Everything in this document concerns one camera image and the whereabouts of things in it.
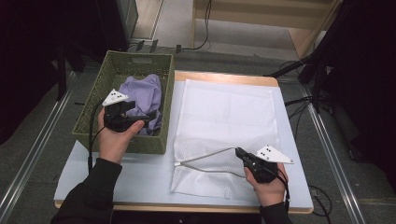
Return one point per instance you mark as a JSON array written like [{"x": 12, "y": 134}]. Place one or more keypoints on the white mesh laundry bag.
[{"x": 224, "y": 118}]

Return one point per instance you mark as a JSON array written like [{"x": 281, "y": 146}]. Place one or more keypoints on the dark cabinet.
[{"x": 120, "y": 21}]

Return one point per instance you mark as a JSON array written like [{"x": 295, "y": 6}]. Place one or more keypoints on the green woven basket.
[{"x": 93, "y": 109}]

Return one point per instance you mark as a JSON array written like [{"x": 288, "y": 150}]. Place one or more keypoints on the metal floor rail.
[
  {"x": 330, "y": 149},
  {"x": 37, "y": 146}
]

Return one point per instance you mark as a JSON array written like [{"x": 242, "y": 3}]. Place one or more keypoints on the purple shirt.
[{"x": 146, "y": 93}]

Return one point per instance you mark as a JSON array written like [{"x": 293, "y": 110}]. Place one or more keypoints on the black metal stand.
[
  {"x": 316, "y": 77},
  {"x": 62, "y": 71}
]

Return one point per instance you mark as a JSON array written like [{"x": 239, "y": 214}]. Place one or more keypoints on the black floor plug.
[{"x": 139, "y": 45}]

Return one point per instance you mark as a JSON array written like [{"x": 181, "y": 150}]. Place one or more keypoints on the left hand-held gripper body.
[{"x": 116, "y": 119}]

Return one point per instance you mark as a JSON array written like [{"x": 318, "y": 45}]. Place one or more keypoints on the person's left hand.
[{"x": 113, "y": 144}]

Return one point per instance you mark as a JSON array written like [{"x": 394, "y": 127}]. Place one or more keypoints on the light wooden furniture frame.
[{"x": 249, "y": 18}]

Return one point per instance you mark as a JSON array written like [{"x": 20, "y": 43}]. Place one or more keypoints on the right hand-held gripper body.
[{"x": 263, "y": 171}]

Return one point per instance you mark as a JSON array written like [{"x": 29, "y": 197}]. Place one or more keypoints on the pale blue table sheet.
[{"x": 140, "y": 183}]

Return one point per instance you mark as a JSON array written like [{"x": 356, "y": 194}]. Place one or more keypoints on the person's right hand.
[{"x": 271, "y": 193}]

